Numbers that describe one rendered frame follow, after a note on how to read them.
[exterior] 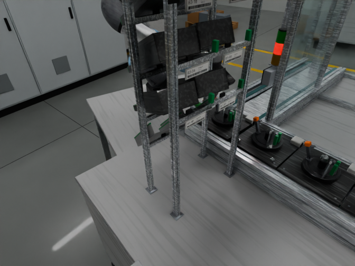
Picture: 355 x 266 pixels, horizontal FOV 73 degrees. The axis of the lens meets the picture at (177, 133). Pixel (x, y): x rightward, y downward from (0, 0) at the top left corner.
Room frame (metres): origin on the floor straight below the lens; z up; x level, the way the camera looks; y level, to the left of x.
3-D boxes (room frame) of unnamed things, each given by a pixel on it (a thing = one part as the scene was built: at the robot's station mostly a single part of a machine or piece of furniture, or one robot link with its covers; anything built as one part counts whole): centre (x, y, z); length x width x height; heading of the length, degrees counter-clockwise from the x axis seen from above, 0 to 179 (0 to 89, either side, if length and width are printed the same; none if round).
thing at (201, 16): (7.01, -1.00, 0.20); 1.20 x 0.80 x 0.41; 49
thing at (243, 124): (1.06, -0.25, 0.96); 0.24 x 0.24 x 0.02; 40
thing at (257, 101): (1.23, -0.50, 0.91); 0.84 x 0.28 x 0.10; 130
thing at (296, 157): (0.68, -0.58, 1.01); 0.24 x 0.24 x 0.13; 40
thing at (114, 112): (1.43, 0.09, 0.84); 0.90 x 0.70 x 0.03; 119
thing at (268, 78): (1.09, -0.47, 1.29); 0.12 x 0.05 x 0.25; 130
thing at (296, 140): (0.86, -0.42, 1.01); 0.24 x 0.24 x 0.13; 40
